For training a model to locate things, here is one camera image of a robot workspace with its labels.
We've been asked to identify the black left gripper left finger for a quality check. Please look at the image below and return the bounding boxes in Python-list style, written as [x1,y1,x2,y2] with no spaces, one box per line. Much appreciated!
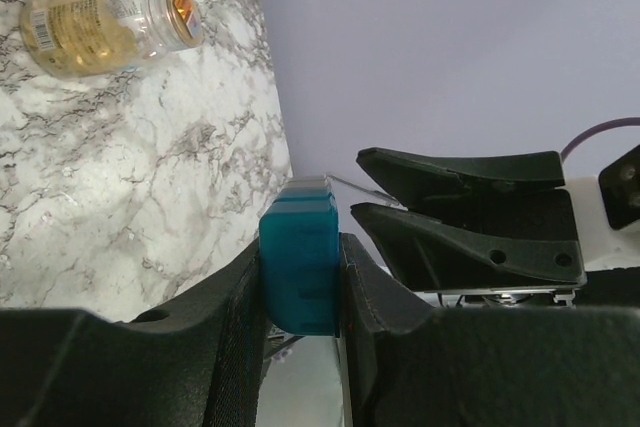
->
[1,244,265,426]

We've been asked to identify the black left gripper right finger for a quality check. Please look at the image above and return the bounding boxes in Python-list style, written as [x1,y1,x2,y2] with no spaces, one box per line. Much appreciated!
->
[340,234,639,426]

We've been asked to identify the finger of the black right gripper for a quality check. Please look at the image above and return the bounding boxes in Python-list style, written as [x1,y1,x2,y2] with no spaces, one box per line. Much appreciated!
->
[356,147,565,211]
[351,189,586,292]

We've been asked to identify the teal pill organizer box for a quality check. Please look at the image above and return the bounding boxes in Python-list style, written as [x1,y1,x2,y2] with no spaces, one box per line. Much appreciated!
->
[259,176,340,337]

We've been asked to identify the clear pill bottle gold lid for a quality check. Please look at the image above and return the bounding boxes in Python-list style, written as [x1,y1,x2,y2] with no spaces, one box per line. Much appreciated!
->
[19,0,204,79]

